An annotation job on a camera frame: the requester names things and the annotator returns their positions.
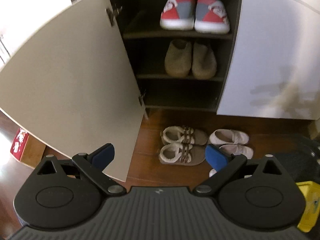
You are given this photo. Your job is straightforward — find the white loafer front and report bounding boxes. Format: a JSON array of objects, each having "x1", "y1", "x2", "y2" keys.
[{"x1": 205, "y1": 144, "x2": 254, "y2": 177}]

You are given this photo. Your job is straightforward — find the white loafer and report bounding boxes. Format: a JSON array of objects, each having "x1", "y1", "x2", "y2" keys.
[
  {"x1": 208, "y1": 129, "x2": 249, "y2": 146},
  {"x1": 205, "y1": 144, "x2": 254, "y2": 177}
]

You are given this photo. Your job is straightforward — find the brown fleece shoe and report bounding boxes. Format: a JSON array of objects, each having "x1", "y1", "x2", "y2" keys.
[
  {"x1": 158, "y1": 142, "x2": 205, "y2": 166},
  {"x1": 161, "y1": 126, "x2": 208, "y2": 146}
]

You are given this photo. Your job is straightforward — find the beige quilted slipper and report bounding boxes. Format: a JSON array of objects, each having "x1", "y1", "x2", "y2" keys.
[
  {"x1": 191, "y1": 43, "x2": 217, "y2": 80},
  {"x1": 164, "y1": 40, "x2": 192, "y2": 78}
]

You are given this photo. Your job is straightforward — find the beige quilted slipper front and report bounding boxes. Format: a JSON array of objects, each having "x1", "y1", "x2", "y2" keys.
[{"x1": 164, "y1": 40, "x2": 192, "y2": 78}]

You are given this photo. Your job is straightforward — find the red grey slipper front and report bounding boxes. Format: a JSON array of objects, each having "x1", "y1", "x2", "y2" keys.
[{"x1": 194, "y1": 0, "x2": 230, "y2": 34}]

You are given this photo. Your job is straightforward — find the red grey slipper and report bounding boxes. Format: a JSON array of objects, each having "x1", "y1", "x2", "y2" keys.
[
  {"x1": 194, "y1": 0, "x2": 230, "y2": 34},
  {"x1": 159, "y1": 0, "x2": 195, "y2": 31}
]

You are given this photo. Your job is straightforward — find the red grey slipper back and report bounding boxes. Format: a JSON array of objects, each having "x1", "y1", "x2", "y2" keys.
[{"x1": 159, "y1": 0, "x2": 195, "y2": 31}]

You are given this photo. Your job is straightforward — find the beige cube ottoman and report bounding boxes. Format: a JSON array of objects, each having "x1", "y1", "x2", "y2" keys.
[{"x1": 10, "y1": 128, "x2": 46, "y2": 168}]

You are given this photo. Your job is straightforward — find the metal lower door hinge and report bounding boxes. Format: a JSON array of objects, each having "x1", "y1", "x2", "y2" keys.
[{"x1": 138, "y1": 94, "x2": 145, "y2": 108}]

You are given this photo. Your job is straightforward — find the metal door hinge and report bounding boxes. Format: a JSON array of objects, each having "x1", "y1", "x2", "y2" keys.
[
  {"x1": 105, "y1": 7, "x2": 123, "y2": 27},
  {"x1": 138, "y1": 94, "x2": 145, "y2": 108}
]

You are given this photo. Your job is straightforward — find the yellow object at edge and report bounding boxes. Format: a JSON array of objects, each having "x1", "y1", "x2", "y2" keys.
[{"x1": 296, "y1": 181, "x2": 320, "y2": 232}]

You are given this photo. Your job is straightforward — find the white closed cabinet door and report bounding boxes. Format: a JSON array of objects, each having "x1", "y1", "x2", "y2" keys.
[{"x1": 217, "y1": 0, "x2": 319, "y2": 120}]

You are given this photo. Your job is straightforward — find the dark shoe cabinet shelves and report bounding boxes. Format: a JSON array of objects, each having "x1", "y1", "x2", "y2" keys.
[{"x1": 110, "y1": 0, "x2": 242, "y2": 112}]

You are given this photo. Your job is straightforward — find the metal upper door hinge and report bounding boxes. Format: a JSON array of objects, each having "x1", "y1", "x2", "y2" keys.
[{"x1": 105, "y1": 7, "x2": 123, "y2": 27}]

